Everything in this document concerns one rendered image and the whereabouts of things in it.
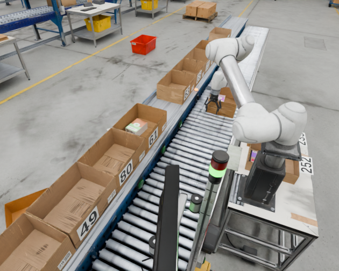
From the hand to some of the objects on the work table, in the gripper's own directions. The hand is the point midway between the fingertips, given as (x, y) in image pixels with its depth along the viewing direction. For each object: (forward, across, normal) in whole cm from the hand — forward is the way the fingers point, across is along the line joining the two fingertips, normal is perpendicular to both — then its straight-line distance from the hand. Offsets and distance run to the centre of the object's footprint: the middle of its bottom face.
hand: (211, 111), depth 230 cm
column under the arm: (+10, +57, -74) cm, 94 cm away
